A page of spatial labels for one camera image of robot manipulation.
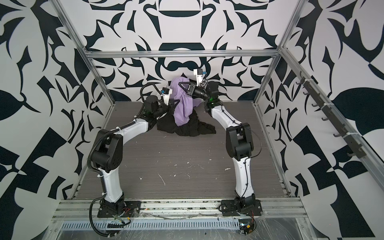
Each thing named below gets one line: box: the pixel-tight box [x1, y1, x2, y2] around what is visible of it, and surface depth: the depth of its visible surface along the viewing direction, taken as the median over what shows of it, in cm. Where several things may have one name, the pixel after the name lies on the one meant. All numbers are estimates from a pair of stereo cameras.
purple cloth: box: [170, 76, 204, 127], surface depth 89 cm
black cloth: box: [156, 109, 216, 137], surface depth 104 cm
